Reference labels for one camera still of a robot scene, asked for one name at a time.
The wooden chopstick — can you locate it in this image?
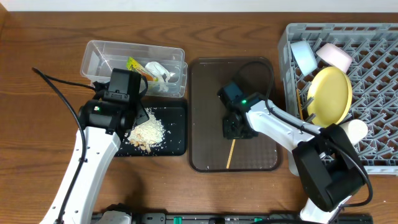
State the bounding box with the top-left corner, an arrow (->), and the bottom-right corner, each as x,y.
296,89 -> 304,120
226,139 -> 236,169

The clear plastic waste bin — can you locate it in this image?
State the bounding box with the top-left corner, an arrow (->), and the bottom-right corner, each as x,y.
80,40 -> 188,98

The green yellow snack wrapper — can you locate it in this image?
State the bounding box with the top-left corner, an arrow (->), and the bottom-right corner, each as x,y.
126,57 -> 158,82

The yellow plastic plate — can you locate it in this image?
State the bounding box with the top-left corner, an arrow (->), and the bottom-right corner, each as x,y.
307,67 -> 353,127

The pale green plastic cup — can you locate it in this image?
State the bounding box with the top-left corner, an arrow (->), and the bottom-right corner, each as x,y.
340,119 -> 368,145

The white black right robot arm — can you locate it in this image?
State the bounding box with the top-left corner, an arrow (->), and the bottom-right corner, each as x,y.
217,82 -> 372,223

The pink bowl with food scraps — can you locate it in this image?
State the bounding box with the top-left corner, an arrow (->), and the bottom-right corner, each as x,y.
316,43 -> 353,73

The black food waste tray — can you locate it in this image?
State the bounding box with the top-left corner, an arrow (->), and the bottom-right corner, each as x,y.
116,100 -> 187,157

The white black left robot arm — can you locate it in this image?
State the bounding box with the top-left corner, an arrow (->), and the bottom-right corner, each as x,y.
42,68 -> 149,223

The light blue plastic bowl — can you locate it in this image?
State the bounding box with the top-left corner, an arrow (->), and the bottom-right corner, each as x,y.
290,40 -> 317,76

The pile of white rice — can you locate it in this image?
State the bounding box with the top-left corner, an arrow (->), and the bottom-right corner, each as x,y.
127,109 -> 165,152

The grey dishwasher rack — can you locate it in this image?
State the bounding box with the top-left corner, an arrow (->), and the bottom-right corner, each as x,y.
277,23 -> 397,175

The white napkin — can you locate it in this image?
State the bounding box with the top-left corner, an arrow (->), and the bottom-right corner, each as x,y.
145,62 -> 171,91

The dark brown serving tray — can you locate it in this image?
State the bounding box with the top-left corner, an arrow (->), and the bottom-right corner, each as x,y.
189,57 -> 283,172

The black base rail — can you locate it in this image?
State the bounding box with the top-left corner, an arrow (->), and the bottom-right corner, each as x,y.
91,203 -> 374,224

